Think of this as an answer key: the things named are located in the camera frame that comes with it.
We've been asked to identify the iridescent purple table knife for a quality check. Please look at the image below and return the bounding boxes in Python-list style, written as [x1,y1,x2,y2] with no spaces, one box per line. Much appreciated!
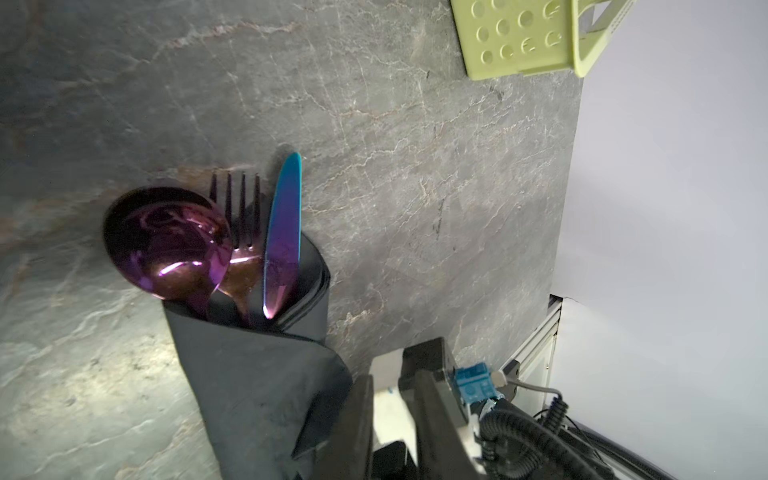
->
[262,153,302,319]

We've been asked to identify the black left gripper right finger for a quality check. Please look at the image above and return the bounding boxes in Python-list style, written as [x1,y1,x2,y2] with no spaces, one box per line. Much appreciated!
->
[413,370,479,480]

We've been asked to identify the purple metallic spoon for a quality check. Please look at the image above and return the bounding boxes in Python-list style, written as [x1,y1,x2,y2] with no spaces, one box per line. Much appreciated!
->
[103,186,234,319]

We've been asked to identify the light green perforated plastic basket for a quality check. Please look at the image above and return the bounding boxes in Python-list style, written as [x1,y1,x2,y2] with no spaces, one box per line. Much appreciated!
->
[450,0,634,81]

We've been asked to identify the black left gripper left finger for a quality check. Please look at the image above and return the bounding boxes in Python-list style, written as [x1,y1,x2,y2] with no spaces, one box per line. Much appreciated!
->
[310,375,374,480]

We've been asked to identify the aluminium enclosure frame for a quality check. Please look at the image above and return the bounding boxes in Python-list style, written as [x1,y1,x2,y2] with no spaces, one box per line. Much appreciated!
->
[501,295,563,387]

